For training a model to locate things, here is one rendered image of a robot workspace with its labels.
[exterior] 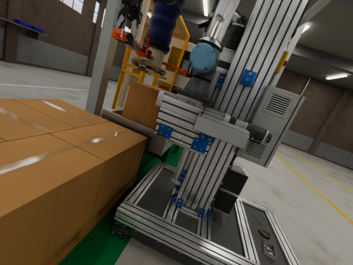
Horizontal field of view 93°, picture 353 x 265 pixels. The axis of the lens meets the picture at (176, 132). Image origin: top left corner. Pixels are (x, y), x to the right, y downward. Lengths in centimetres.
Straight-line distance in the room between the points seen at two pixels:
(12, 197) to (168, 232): 78
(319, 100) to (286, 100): 1129
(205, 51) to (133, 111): 104
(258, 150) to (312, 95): 1116
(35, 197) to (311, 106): 1220
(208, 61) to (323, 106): 1189
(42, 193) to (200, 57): 82
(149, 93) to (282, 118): 108
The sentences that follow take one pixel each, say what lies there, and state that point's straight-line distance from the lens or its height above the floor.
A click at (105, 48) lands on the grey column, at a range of 265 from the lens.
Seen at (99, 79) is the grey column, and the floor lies 77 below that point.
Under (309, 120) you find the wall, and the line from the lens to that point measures 1233.
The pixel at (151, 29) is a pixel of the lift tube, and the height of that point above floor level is 139.
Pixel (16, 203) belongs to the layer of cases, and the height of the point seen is 54.
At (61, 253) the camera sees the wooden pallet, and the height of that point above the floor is 2.
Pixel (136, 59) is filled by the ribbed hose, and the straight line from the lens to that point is 145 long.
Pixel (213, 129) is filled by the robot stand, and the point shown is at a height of 91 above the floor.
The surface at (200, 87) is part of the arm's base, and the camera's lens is 95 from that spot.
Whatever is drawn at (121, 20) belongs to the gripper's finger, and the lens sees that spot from 108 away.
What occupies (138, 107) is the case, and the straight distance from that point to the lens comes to 165.
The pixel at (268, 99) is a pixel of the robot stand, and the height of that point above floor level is 115.
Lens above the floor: 105
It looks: 15 degrees down
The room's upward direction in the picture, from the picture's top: 20 degrees clockwise
